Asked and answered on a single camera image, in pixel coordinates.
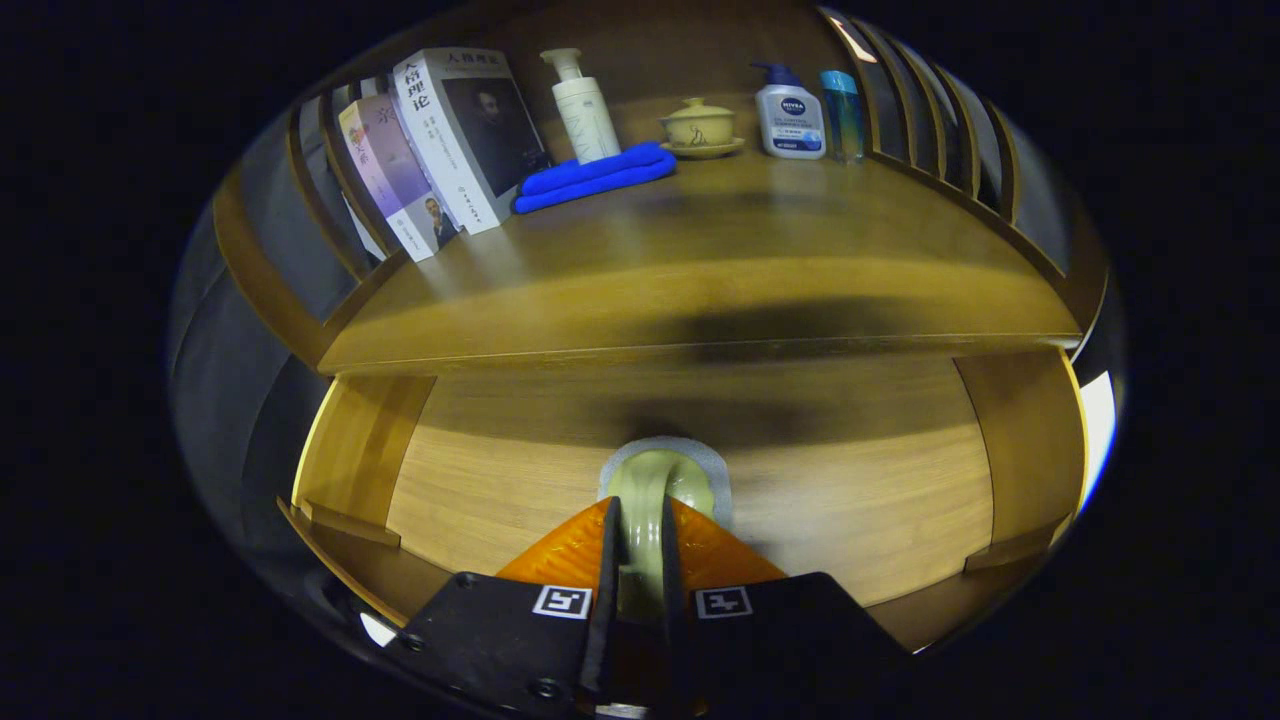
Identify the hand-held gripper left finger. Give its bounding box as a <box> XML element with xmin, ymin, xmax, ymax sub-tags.
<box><xmin>385</xmin><ymin>497</ymin><xmax>621</xmax><ymax>720</ymax></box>

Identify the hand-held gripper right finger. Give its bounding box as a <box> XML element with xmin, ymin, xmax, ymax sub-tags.
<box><xmin>660</xmin><ymin>497</ymin><xmax>911</xmax><ymax>720</ymax></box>

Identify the green handled grey brush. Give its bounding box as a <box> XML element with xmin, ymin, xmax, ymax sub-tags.
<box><xmin>597</xmin><ymin>436</ymin><xmax>734</xmax><ymax>626</ymax></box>

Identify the brown wooden drawer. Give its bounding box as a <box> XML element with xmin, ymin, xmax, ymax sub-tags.
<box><xmin>278</xmin><ymin>345</ymin><xmax>1091</xmax><ymax>656</ymax></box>

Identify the brown wooden countertop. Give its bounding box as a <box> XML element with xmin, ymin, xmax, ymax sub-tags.
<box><xmin>318</xmin><ymin>95</ymin><xmax>1086</xmax><ymax>376</ymax></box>

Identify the blue folded cloth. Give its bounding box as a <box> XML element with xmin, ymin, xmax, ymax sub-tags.
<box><xmin>513</xmin><ymin>141</ymin><xmax>678</xmax><ymax>215</ymax></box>

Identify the purple book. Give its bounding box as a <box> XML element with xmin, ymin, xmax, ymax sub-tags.
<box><xmin>338</xmin><ymin>93</ymin><xmax>461</xmax><ymax>263</ymax></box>

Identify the thick white book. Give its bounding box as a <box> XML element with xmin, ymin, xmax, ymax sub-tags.
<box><xmin>392</xmin><ymin>47</ymin><xmax>551</xmax><ymax>236</ymax></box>

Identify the white pump bottle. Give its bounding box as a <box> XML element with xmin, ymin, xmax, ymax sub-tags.
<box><xmin>540</xmin><ymin>47</ymin><xmax>622</xmax><ymax>166</ymax></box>

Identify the yellow lidded teacup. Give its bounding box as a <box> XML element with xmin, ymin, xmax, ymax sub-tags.
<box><xmin>658</xmin><ymin>96</ymin><xmax>746</xmax><ymax>161</ymax></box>

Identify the white blue-capped cleanser bottle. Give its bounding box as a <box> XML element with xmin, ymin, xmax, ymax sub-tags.
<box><xmin>750</xmin><ymin>62</ymin><xmax>828</xmax><ymax>161</ymax></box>

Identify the teal bottle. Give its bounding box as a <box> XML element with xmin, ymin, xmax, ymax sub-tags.
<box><xmin>820</xmin><ymin>69</ymin><xmax>866</xmax><ymax>164</ymax></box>

